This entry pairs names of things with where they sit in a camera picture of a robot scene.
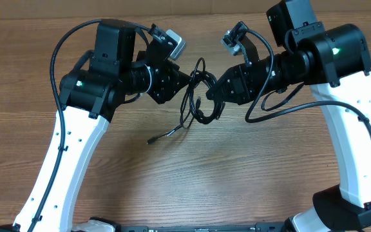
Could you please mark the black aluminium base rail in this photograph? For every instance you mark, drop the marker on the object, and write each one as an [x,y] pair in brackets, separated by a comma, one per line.
[205,228]

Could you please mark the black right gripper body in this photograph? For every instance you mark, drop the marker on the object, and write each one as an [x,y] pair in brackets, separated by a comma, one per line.
[250,79]

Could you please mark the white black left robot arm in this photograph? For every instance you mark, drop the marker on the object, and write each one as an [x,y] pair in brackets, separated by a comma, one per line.
[127,61]

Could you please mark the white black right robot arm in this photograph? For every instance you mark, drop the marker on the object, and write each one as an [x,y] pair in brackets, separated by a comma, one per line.
[336,65]

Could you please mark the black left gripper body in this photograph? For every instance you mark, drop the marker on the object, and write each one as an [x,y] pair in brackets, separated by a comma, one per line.
[161,84]

